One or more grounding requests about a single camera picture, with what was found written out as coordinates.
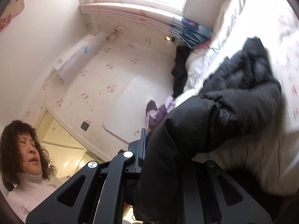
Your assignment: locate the black puffer jacket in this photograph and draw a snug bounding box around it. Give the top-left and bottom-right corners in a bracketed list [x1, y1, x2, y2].
[132, 37, 282, 223]

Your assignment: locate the purple and lilac garment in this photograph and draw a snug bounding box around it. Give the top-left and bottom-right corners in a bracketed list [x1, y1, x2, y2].
[145, 96, 175, 130]

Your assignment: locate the woman in white sweater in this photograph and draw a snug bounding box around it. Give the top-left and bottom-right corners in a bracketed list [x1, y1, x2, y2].
[1, 120, 58, 222]

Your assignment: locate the white striped quilt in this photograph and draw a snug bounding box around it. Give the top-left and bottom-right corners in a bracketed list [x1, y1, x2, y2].
[177, 0, 246, 100]

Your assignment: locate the white cherry print bedsheet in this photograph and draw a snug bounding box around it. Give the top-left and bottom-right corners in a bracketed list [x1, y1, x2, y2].
[195, 0, 298, 196]

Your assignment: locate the black garment by wall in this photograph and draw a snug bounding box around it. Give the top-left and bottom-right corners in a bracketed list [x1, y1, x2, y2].
[171, 46, 191, 99]

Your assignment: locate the white wall air conditioner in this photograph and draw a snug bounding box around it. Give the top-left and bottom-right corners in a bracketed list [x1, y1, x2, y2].
[53, 32, 107, 83]

